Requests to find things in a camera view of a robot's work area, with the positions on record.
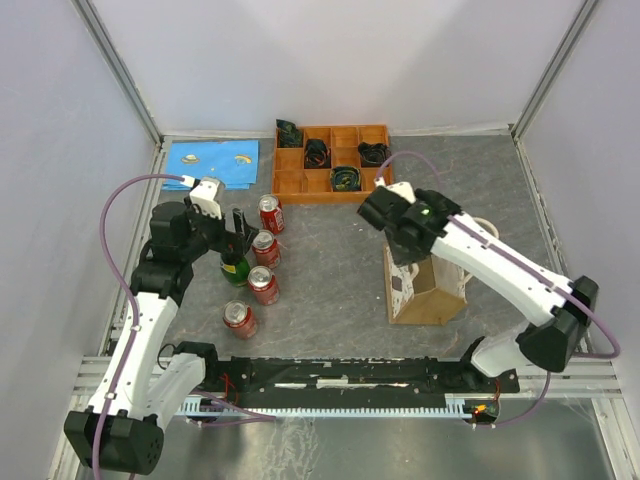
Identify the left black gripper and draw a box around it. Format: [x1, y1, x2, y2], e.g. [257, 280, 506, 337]
[181, 196, 259, 261]

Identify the red cola can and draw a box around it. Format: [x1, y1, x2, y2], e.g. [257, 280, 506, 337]
[223, 300, 258, 340]
[251, 230, 281, 270]
[258, 194, 285, 235]
[248, 266, 280, 306]

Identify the canvas tote bag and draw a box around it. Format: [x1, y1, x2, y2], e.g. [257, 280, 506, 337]
[383, 244, 473, 326]

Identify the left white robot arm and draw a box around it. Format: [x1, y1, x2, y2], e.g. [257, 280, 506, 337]
[64, 202, 258, 475]

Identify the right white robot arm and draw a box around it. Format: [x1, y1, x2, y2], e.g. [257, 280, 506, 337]
[358, 182, 599, 391]

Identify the green glass bottle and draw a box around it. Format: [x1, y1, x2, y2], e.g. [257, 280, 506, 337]
[220, 252, 251, 287]

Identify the blue patterned cloth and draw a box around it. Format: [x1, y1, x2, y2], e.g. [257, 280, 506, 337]
[165, 140, 259, 190]

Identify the rolled dark sock right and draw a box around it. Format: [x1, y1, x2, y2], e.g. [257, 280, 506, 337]
[357, 142, 391, 168]

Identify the rolled dark sock bottom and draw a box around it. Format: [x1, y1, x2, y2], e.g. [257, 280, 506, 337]
[330, 166, 362, 192]

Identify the orange wooden compartment tray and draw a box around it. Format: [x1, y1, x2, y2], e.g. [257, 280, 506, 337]
[272, 124, 390, 205]

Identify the rolled dark sock top-left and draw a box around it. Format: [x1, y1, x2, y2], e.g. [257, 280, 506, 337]
[276, 119, 304, 148]

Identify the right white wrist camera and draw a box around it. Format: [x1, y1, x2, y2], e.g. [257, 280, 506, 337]
[374, 176, 416, 204]

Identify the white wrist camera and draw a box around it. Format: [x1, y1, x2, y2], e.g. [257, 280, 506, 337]
[181, 175, 225, 220]
[374, 176, 416, 204]

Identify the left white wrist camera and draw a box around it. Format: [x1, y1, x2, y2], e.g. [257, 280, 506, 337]
[181, 175, 225, 220]

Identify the light blue cable duct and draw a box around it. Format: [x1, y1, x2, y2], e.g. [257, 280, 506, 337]
[174, 392, 474, 419]

